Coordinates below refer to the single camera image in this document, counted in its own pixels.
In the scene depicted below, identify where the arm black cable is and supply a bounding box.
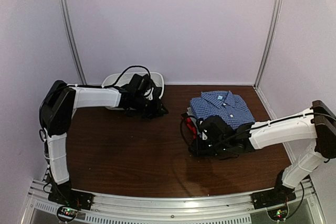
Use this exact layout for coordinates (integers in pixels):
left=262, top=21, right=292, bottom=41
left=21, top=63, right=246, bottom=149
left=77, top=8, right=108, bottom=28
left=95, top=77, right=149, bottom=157
left=110, top=66, right=155, bottom=91
left=180, top=119, right=241, bottom=161

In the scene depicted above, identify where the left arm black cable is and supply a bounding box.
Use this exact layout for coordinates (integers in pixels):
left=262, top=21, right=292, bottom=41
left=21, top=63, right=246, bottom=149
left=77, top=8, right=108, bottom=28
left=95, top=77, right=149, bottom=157
left=110, top=66, right=155, bottom=91

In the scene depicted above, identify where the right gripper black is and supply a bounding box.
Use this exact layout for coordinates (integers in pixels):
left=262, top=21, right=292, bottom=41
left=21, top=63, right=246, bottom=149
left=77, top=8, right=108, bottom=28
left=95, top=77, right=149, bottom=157
left=188, top=137, right=229, bottom=157

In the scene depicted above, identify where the white plastic tub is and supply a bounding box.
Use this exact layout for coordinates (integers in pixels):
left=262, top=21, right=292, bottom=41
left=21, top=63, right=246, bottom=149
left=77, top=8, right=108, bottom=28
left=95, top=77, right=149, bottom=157
left=102, top=71, right=165, bottom=110

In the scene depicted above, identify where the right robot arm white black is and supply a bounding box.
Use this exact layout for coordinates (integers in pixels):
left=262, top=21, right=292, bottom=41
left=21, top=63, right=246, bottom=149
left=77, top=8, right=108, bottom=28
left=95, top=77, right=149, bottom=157
left=188, top=100, right=335, bottom=205

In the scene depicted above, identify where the black white plaid shirt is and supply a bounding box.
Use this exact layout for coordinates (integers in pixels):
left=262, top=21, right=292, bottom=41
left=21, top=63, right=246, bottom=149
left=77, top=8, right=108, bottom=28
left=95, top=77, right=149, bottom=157
left=186, top=107, right=197, bottom=123

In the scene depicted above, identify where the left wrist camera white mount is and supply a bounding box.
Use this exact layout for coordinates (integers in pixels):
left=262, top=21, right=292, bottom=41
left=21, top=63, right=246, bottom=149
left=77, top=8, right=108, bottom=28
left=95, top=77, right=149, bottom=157
left=144, top=87, right=154, bottom=100

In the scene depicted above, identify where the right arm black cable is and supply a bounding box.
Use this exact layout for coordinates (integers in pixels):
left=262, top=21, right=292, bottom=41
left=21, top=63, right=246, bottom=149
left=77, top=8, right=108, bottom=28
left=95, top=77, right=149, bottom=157
left=180, top=119, right=241, bottom=161

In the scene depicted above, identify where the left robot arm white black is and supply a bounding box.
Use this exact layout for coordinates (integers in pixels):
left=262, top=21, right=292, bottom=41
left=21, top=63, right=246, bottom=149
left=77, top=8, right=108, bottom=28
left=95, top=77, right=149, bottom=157
left=39, top=71, right=168, bottom=205

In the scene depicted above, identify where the right aluminium frame post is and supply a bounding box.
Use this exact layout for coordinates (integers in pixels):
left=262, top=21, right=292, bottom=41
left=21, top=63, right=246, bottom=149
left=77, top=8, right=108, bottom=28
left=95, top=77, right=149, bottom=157
left=254, top=0, right=283, bottom=89

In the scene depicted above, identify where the black patterned shirt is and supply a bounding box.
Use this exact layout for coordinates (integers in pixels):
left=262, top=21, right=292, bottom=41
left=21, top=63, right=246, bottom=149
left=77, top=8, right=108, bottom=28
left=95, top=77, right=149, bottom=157
left=152, top=83, right=163, bottom=99

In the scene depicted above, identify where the left aluminium frame post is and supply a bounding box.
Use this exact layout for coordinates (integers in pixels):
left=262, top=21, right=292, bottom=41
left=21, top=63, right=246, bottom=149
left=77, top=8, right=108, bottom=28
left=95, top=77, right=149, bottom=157
left=59, top=0, right=87, bottom=84

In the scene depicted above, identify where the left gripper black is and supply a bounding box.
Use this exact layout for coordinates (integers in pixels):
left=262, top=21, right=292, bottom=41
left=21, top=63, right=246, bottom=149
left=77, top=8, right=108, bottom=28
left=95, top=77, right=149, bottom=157
left=133, top=95, right=169, bottom=120

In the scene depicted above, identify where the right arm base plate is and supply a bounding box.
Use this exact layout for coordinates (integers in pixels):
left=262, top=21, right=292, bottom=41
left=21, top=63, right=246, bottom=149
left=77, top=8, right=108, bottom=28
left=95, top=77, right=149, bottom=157
left=251, top=188, right=297, bottom=209

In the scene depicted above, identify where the aluminium frame post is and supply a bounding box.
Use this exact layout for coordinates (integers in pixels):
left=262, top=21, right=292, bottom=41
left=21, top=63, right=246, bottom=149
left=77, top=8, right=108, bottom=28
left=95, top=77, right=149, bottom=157
left=59, top=0, right=87, bottom=84
left=254, top=0, right=283, bottom=89

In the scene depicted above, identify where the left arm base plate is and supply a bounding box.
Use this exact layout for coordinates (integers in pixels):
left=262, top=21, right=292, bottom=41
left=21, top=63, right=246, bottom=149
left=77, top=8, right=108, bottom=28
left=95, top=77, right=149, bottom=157
left=48, top=188, right=93, bottom=210

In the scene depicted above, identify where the blue checked long sleeve shirt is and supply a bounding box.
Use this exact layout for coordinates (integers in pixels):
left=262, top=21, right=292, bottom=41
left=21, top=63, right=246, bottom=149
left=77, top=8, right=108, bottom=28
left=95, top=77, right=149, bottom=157
left=190, top=91, right=255, bottom=130

